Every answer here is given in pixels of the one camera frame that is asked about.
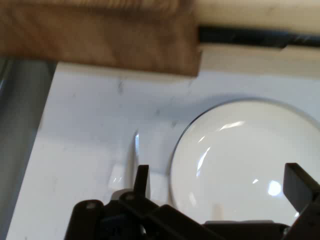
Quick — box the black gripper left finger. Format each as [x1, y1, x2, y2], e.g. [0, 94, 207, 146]
[65, 164, 218, 240]

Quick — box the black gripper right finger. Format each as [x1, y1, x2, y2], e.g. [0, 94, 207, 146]
[283, 162, 320, 240]

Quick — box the silver table knife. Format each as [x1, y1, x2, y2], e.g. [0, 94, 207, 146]
[111, 128, 153, 201]

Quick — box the white plate with dark rim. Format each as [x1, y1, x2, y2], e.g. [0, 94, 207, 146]
[168, 97, 320, 226]

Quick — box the brown wooden drawer cabinet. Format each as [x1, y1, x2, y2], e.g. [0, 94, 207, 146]
[0, 0, 204, 77]

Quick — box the black drawer handle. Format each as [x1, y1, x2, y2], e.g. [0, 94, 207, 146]
[198, 24, 320, 50]

